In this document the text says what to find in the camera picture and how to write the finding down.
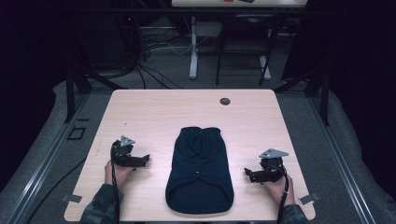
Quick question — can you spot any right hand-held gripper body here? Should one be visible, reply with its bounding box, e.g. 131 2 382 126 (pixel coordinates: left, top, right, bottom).
252 147 290 185

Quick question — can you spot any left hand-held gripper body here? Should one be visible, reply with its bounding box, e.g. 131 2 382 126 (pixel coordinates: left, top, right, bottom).
110 134 145 169

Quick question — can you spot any person's right hand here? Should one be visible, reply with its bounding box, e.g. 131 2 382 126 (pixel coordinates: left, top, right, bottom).
263 174 296 206

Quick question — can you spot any person's left hand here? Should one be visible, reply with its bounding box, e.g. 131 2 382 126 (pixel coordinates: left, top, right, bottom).
104 160 136 189

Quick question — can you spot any grey table clamp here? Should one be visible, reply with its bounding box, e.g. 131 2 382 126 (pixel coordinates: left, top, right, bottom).
298 191 321 206
60 192 83 204

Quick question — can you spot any dark blue garment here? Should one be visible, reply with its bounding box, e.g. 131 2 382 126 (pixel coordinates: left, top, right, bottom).
164 125 235 216

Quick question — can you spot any white desk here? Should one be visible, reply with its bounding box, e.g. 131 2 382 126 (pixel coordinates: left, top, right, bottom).
170 0 308 80

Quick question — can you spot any black chair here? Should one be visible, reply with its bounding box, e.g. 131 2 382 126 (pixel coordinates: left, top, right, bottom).
215 13 285 87

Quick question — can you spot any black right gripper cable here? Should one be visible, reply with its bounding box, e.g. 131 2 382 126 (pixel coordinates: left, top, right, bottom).
270 163 290 224

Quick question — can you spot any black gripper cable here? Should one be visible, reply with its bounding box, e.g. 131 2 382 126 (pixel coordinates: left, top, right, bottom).
110 140 121 224
270 163 290 224

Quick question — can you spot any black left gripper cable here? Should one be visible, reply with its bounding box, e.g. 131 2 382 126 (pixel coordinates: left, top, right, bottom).
110 140 121 224

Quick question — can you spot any aluminium floor rail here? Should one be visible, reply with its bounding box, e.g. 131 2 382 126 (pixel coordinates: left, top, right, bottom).
306 94 377 224
5 92 92 224

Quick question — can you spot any black floor cable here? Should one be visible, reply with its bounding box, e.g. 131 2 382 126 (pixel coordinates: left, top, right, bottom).
26 158 88 224

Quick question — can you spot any black metal frame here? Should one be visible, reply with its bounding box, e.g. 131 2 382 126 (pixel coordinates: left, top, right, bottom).
40 6 332 127

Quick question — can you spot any tangle of floor cables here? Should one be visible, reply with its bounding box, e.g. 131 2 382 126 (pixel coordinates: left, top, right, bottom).
115 15 213 91

